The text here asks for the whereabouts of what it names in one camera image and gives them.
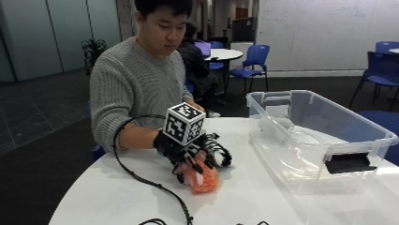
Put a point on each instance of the dark cabinet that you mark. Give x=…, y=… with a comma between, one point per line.
x=242, y=29

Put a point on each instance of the round white table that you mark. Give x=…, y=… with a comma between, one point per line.
x=226, y=54

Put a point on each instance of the black bin latch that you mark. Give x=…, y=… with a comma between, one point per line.
x=348, y=163

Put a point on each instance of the green potted plant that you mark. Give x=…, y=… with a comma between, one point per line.
x=93, y=51

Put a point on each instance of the clear plastic storage bin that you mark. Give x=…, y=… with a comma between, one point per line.
x=315, y=131

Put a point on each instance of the the person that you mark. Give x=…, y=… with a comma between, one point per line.
x=133, y=81

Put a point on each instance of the purple laptop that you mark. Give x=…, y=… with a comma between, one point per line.
x=202, y=47

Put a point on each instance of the orange soft toy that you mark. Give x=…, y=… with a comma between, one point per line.
x=203, y=182

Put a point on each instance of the white marker cube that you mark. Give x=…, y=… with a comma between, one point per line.
x=183, y=125

